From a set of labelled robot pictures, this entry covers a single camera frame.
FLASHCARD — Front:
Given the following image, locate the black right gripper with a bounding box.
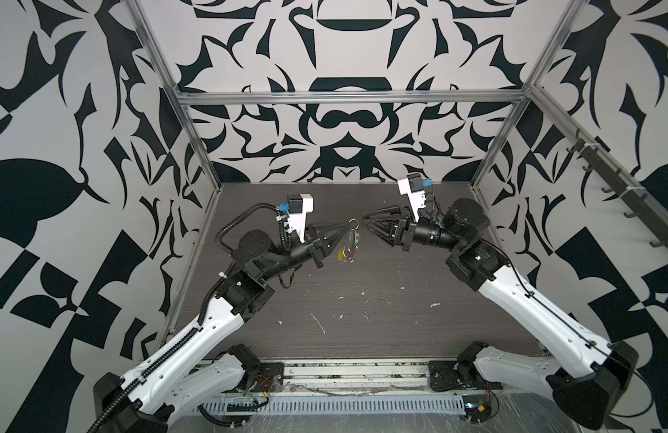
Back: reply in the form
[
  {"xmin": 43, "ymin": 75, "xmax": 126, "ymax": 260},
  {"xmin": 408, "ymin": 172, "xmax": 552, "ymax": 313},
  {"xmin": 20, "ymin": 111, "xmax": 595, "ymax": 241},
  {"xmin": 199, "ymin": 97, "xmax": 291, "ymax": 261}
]
[{"xmin": 368, "ymin": 206, "xmax": 469, "ymax": 256}]

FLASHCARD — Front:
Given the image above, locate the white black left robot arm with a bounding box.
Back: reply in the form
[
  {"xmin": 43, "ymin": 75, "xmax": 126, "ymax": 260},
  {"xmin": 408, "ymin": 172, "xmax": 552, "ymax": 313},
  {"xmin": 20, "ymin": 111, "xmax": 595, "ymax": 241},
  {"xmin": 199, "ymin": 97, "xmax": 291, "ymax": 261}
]
[{"xmin": 89, "ymin": 223, "xmax": 350, "ymax": 432}]

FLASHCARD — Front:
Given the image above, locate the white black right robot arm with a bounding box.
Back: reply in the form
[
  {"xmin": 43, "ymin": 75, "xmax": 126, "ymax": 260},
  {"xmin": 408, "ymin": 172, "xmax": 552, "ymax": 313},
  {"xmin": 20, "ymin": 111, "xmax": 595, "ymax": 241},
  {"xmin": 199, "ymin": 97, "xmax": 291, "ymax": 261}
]
[{"xmin": 363, "ymin": 198, "xmax": 639, "ymax": 430}]

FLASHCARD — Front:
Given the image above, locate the green lit circuit board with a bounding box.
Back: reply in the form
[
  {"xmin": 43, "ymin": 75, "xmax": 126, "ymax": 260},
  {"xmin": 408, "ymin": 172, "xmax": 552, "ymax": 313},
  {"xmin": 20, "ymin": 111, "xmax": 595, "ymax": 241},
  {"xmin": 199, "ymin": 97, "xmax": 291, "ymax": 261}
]
[{"xmin": 462, "ymin": 394, "xmax": 500, "ymax": 425}]

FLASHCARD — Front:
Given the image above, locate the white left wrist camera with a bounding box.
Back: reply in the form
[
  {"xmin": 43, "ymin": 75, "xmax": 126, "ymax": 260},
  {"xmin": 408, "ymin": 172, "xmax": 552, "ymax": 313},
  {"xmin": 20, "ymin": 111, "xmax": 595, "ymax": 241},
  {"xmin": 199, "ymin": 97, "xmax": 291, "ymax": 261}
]
[{"xmin": 276, "ymin": 194, "xmax": 314, "ymax": 243}]

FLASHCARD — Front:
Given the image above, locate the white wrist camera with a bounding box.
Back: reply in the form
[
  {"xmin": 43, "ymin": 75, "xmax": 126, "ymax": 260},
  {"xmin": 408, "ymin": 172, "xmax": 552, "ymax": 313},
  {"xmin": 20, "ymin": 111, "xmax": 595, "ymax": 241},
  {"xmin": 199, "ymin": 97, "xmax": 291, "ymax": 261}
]
[
  {"xmin": 276, "ymin": 194, "xmax": 314, "ymax": 243},
  {"xmin": 397, "ymin": 172, "xmax": 432, "ymax": 222}
]

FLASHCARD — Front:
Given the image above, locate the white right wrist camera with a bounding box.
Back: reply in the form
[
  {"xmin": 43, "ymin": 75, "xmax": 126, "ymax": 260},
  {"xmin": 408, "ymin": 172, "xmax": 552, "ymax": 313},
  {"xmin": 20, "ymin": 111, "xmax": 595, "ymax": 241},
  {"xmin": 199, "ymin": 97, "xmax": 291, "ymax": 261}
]
[{"xmin": 397, "ymin": 172, "xmax": 432, "ymax": 222}]

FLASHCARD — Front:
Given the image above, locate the aluminium frame top crossbar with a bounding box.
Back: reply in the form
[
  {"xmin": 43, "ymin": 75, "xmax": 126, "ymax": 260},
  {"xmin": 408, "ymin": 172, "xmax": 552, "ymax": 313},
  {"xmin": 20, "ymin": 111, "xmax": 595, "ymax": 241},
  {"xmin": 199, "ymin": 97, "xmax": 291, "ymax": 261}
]
[{"xmin": 176, "ymin": 89, "xmax": 525, "ymax": 106}]

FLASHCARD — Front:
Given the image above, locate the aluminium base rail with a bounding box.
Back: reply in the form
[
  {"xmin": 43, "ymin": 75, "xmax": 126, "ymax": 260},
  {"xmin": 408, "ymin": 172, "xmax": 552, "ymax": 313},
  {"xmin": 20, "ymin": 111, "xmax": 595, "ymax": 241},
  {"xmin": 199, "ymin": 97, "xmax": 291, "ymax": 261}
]
[{"xmin": 203, "ymin": 354, "xmax": 551, "ymax": 396}]

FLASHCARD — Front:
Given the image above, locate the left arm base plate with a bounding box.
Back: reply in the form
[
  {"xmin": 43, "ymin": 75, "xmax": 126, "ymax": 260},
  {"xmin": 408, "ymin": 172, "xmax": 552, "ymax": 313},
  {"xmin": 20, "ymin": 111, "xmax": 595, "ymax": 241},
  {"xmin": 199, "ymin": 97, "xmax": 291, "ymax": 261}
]
[{"xmin": 249, "ymin": 362, "xmax": 285, "ymax": 393}]

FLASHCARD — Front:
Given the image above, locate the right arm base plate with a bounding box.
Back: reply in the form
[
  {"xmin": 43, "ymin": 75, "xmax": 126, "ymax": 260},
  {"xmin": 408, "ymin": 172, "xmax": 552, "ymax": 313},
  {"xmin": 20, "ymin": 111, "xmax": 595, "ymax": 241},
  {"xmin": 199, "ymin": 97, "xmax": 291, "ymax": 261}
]
[{"xmin": 428, "ymin": 361, "xmax": 485, "ymax": 393}]

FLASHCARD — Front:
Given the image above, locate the white slotted cable duct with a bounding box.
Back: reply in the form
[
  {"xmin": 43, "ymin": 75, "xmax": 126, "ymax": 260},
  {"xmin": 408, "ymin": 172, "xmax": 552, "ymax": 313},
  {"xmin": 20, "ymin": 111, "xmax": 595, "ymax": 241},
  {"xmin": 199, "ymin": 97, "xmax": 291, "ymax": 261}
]
[{"xmin": 203, "ymin": 394, "xmax": 466, "ymax": 416}]

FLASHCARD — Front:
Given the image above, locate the black wall hook rail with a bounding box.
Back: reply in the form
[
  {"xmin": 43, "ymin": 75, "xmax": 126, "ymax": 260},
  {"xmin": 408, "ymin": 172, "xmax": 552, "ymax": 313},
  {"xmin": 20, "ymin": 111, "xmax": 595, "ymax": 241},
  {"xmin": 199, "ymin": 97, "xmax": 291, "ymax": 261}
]
[{"xmin": 565, "ymin": 129, "xmax": 668, "ymax": 251}]

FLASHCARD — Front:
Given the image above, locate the aluminium frame corner post right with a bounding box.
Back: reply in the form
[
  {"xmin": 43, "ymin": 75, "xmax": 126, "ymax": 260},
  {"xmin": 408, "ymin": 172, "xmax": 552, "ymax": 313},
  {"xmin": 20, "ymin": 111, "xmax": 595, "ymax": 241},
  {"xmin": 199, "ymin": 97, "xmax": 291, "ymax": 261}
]
[{"xmin": 470, "ymin": 0, "xmax": 588, "ymax": 191}]

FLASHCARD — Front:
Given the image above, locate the aluminium frame corner post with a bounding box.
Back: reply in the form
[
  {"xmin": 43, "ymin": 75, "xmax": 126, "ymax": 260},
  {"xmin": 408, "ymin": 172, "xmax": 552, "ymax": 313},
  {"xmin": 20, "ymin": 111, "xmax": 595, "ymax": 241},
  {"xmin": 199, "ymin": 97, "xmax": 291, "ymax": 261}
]
[
  {"xmin": 470, "ymin": 0, "xmax": 588, "ymax": 191},
  {"xmin": 123, "ymin": 0, "xmax": 222, "ymax": 192}
]

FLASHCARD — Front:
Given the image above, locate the aluminium frame corner post left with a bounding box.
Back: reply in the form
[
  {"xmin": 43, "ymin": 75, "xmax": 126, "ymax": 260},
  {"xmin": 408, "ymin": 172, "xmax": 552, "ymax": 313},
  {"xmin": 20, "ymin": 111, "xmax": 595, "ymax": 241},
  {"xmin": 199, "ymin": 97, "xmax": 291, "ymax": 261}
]
[{"xmin": 123, "ymin": 0, "xmax": 222, "ymax": 192}]

